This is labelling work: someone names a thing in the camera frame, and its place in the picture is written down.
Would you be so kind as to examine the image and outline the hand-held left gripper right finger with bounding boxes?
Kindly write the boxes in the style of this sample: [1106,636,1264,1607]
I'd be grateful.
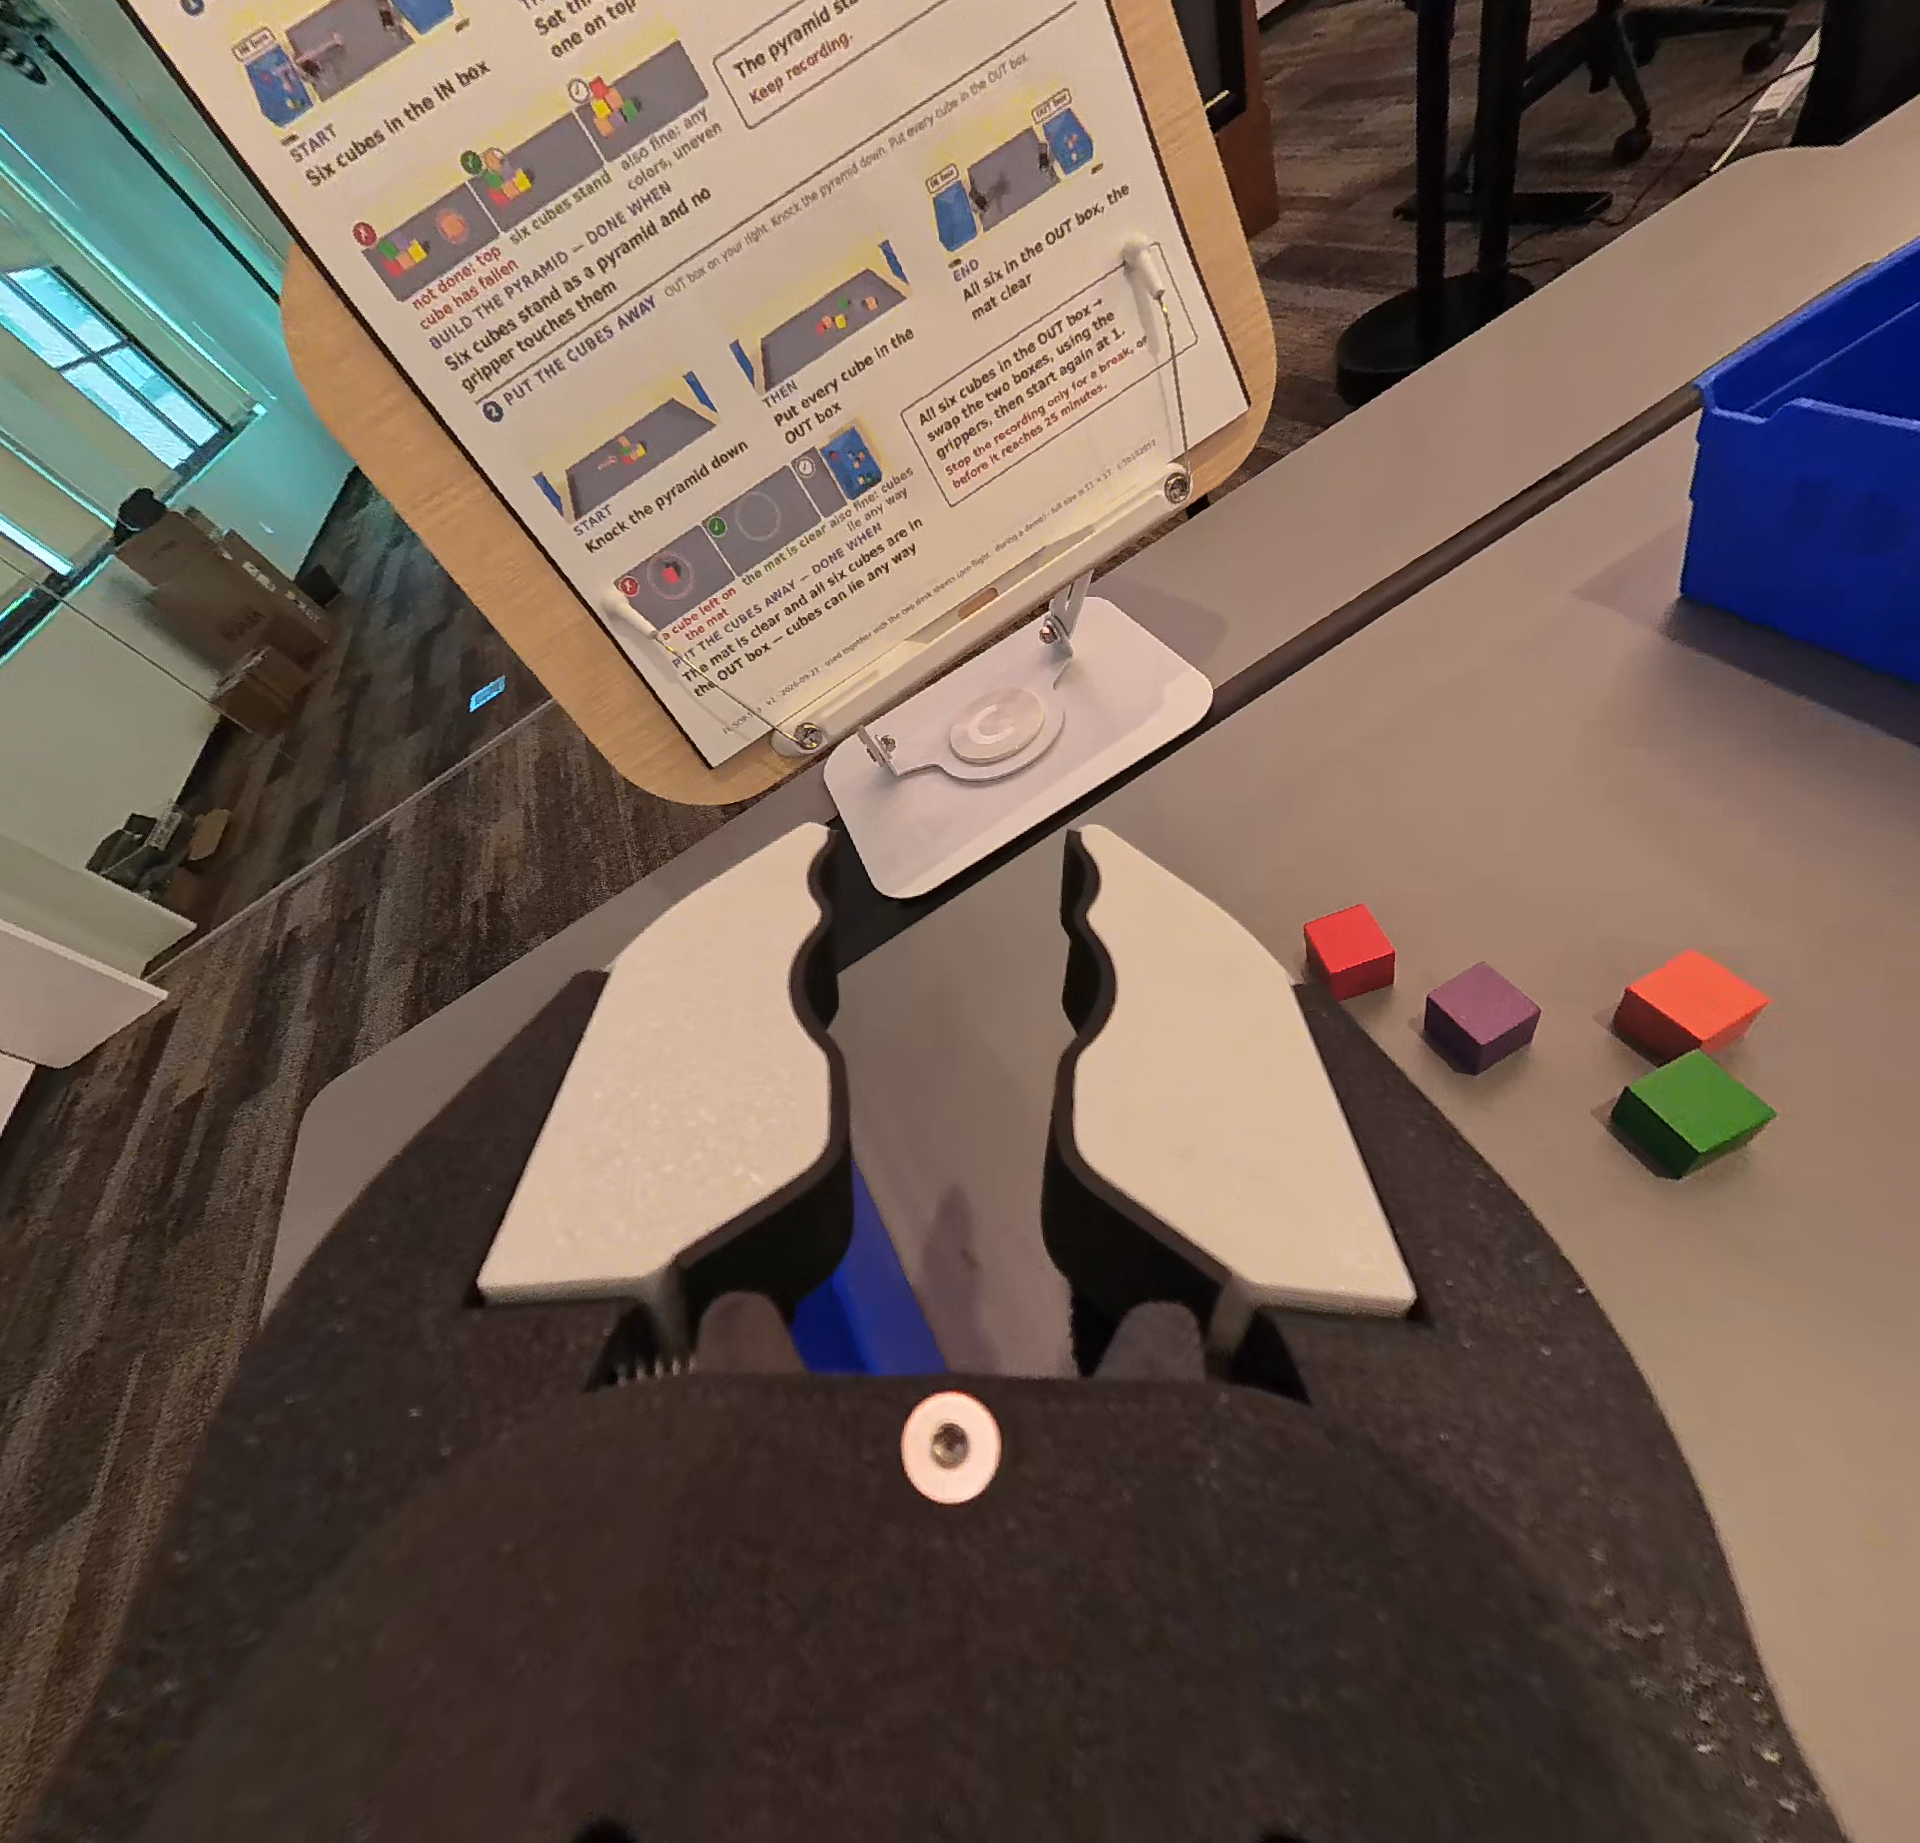
[1051,824,1417,1372]

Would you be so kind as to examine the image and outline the office window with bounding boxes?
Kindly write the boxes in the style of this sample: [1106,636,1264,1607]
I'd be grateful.
[0,260,265,659]

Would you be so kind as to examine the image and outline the printed instruction sheet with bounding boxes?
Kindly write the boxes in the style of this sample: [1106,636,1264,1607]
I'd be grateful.
[69,0,1251,766]

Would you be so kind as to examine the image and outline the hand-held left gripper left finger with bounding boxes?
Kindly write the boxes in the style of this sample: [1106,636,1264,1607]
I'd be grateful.
[476,824,853,1352]

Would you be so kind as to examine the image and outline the brown cardboard box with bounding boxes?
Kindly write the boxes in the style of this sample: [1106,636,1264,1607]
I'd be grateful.
[213,651,315,738]
[120,506,338,665]

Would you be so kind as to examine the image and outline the purple wooden cube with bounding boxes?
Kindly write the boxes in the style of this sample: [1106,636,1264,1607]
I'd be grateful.
[1424,959,1544,1077]

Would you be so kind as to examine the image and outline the blue plastic bin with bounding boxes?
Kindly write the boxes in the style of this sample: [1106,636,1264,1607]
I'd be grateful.
[1675,240,1920,670]
[788,1166,950,1377]

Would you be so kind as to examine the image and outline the orange wooden cube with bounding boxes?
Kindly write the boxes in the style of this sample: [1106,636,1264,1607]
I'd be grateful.
[1615,953,1772,1059]

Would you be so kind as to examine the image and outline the wooden display board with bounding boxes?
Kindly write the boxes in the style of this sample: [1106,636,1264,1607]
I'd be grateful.
[280,0,1280,809]

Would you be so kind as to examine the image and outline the black office chair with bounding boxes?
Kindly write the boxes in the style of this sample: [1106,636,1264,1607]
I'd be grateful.
[1559,0,1802,165]
[1794,0,1920,146]

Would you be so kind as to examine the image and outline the green wooden cube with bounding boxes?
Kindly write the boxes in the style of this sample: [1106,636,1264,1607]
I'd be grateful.
[1609,1047,1779,1178]

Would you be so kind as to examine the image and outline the red wooden cube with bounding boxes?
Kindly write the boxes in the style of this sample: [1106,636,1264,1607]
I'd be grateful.
[1302,905,1397,999]

